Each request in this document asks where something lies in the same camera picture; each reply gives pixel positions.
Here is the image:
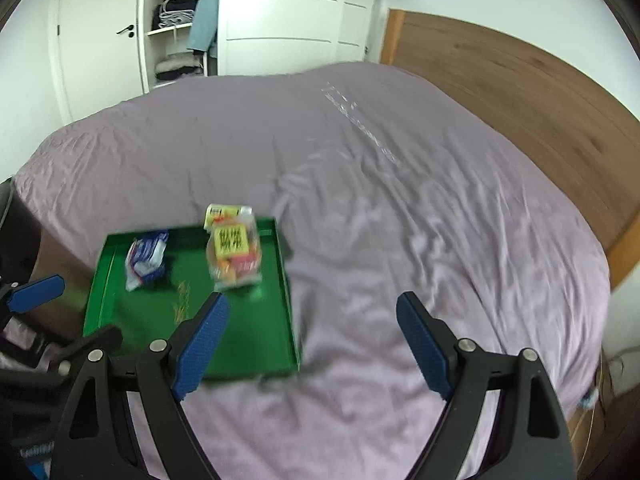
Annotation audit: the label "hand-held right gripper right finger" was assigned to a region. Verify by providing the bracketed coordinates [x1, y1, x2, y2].
[396, 291, 576, 480]

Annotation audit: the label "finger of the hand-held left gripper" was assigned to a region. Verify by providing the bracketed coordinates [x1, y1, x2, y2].
[0, 326, 124, 392]
[0, 275, 66, 321]

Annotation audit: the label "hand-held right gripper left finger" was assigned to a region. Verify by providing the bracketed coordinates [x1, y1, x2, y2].
[50, 291, 232, 480]

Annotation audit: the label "green tray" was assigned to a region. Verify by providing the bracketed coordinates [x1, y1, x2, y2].
[82, 216, 302, 380]

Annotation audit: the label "blue white snack packet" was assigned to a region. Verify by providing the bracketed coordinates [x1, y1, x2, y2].
[124, 230, 170, 292]

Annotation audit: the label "clear bag with yellow label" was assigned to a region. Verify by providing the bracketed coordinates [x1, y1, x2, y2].
[206, 212, 263, 293]

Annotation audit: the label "yellow white snack packet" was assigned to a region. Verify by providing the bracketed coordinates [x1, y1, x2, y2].
[204, 203, 254, 233]

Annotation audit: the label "bed with purple sheet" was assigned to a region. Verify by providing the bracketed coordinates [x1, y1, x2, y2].
[14, 61, 612, 480]

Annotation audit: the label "white door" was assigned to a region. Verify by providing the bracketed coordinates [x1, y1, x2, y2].
[48, 0, 146, 123]

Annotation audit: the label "grey folded clothes stack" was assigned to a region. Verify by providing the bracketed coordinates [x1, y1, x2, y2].
[154, 52, 207, 83]

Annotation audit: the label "wooden headboard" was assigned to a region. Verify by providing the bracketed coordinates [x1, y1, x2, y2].
[380, 8, 640, 291]

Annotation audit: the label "blue hanging garment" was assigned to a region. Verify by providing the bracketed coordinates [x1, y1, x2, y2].
[187, 0, 223, 56]

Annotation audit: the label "white wardrobe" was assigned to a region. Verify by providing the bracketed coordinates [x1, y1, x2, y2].
[137, 0, 381, 93]

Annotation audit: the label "dark clothes with white cord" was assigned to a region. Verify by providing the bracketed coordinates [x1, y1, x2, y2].
[151, 0, 198, 31]

